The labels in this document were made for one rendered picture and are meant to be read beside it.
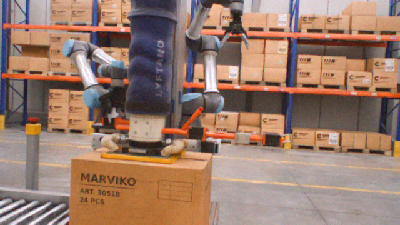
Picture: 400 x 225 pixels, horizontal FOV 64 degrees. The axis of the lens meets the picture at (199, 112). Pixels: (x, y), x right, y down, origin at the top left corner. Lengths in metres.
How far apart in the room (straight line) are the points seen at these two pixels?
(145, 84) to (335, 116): 9.13
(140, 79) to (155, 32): 0.22
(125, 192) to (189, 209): 0.29
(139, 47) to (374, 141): 8.32
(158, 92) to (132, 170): 0.37
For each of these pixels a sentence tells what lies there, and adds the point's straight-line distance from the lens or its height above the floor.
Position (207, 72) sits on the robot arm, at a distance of 2.10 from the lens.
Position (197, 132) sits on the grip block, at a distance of 1.48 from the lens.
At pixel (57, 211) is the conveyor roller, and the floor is 0.54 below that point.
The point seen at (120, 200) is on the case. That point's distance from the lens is 1.50.
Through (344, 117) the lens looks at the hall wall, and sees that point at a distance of 10.42.
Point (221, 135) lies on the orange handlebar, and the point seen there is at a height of 1.07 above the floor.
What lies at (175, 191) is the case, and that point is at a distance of 1.41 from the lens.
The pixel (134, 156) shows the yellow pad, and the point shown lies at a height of 0.96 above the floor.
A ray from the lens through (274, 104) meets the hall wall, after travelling 9.96.
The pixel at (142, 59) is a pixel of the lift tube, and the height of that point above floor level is 1.40.
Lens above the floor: 1.25
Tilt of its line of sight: 3 degrees down
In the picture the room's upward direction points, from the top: 3 degrees clockwise
